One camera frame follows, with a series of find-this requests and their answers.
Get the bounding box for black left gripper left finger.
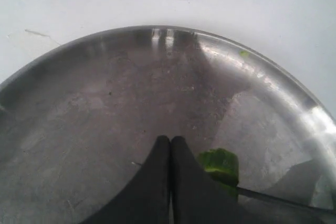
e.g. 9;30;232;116
83;135;170;223

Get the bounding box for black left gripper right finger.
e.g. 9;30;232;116
170;136;265;223

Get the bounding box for green chili pepper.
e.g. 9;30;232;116
196;148;239;201

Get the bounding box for round steel plate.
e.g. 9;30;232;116
1;26;335;223

